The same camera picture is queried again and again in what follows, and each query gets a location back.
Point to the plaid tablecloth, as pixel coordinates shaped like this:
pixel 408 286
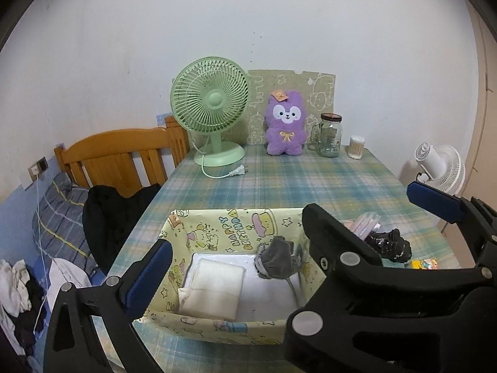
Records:
pixel 291 186

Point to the black shiny item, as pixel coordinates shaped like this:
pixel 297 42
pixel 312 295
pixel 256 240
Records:
pixel 390 244

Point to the white cloth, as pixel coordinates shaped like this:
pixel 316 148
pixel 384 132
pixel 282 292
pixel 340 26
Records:
pixel 213 287
pixel 13 287

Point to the wall socket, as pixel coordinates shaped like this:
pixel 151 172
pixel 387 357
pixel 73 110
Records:
pixel 39 168

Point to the glass jar mug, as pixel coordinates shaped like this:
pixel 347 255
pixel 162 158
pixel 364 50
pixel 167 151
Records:
pixel 330 140

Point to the cartoon print storage box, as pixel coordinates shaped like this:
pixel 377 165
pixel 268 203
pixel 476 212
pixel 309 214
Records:
pixel 217 229

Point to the white crumpled cloth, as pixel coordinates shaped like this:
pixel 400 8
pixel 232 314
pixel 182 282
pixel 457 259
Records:
pixel 13 287

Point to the purple plush toy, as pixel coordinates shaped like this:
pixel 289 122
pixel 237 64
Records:
pixel 285 132

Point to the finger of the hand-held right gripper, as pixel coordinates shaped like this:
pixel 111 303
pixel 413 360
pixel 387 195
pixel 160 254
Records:
pixel 334 241
pixel 437 202

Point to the blue plaid pillow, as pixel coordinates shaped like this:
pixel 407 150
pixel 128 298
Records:
pixel 62 217

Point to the grey cloth garment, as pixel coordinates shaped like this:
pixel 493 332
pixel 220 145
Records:
pixel 275 258

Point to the cotton swab container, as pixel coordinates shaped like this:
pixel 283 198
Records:
pixel 356 147

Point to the wooden bed headboard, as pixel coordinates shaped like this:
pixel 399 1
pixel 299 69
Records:
pixel 116 151

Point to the yellow cartoon carton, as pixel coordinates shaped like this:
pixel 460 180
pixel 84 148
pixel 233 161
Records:
pixel 425 264

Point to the clear plastic packet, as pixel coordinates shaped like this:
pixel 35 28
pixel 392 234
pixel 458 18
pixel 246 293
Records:
pixel 361 223

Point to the dark clothes pile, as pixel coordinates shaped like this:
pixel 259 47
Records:
pixel 27 330

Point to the white shirt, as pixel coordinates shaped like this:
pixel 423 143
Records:
pixel 66 276

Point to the black jacket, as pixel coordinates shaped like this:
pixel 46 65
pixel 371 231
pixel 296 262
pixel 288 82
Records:
pixel 108 217

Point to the green desk fan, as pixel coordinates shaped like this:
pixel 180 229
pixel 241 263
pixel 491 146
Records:
pixel 209 101

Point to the white standing fan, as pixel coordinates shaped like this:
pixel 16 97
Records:
pixel 442 167

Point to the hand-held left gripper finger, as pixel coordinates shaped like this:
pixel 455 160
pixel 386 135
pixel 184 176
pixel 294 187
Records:
pixel 147 276

